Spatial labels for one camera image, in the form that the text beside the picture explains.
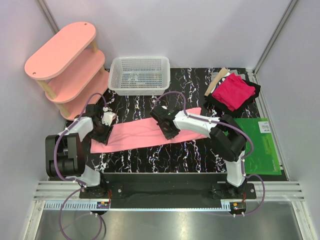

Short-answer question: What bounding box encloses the green cutting mat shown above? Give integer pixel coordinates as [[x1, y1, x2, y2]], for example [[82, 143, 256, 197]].
[[235, 118, 281, 176]]

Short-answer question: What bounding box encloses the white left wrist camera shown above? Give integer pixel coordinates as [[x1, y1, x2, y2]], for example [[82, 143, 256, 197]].
[[101, 107, 116, 127]]

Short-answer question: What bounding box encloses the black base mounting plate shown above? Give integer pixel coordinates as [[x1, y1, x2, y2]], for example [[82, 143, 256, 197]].
[[79, 173, 257, 211]]

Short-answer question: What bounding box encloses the beige folded cloth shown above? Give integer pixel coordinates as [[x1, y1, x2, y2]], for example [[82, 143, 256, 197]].
[[204, 67, 229, 97]]

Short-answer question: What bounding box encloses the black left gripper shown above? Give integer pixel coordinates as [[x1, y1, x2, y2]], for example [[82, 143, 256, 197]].
[[90, 120, 113, 145]]

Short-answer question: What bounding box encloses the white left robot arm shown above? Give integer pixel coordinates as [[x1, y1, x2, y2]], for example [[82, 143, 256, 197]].
[[45, 104, 116, 198]]

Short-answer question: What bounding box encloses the light pink t-shirt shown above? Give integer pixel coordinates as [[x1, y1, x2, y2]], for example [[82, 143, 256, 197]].
[[90, 117, 206, 154]]

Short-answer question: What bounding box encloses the pink three-tier wooden shelf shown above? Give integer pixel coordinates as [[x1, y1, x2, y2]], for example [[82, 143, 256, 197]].
[[24, 21, 109, 121]]

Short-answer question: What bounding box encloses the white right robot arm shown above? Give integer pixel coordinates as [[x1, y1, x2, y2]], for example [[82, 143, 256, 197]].
[[150, 105, 247, 199]]

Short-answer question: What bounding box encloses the grey cloth piece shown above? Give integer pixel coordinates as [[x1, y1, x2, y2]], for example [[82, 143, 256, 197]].
[[211, 72, 221, 79]]

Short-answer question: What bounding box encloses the magenta folded t-shirt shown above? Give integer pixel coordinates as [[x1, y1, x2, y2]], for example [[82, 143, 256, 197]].
[[211, 73, 256, 112]]

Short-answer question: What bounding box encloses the white slotted cable duct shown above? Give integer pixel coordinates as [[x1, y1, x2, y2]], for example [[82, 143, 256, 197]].
[[43, 200, 110, 211]]

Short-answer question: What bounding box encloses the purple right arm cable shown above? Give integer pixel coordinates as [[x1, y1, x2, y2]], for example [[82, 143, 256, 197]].
[[156, 91, 266, 217]]

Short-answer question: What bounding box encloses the white plastic mesh basket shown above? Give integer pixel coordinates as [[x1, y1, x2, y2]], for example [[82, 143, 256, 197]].
[[108, 56, 171, 96]]

